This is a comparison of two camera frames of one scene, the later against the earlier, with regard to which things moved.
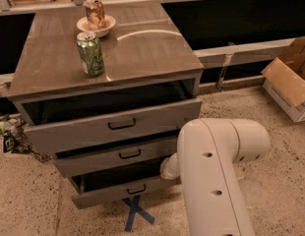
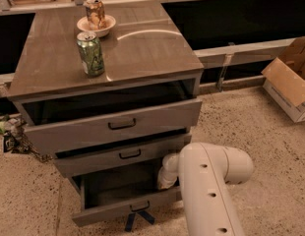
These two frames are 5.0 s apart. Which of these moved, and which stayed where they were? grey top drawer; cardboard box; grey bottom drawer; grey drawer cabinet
Moved: grey bottom drawer
Stayed: grey drawer cabinet; grey top drawer; cardboard box
